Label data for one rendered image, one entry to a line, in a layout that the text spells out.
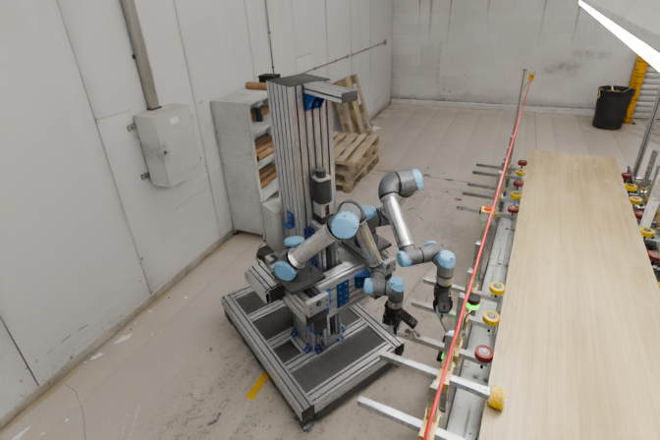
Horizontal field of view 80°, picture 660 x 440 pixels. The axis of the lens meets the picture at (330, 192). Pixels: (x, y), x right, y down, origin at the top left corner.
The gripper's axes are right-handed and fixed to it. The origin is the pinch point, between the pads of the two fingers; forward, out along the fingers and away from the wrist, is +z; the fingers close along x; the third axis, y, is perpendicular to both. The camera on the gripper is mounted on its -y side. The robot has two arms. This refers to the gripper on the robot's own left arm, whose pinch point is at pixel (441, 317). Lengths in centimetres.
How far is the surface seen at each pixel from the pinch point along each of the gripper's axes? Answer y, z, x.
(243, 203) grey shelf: 214, 58, 179
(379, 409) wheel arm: -46, 5, 29
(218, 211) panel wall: 204, 63, 204
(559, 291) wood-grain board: 37, 11, -69
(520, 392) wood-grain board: -29.0, 10.8, -29.2
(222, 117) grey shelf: 217, -37, 187
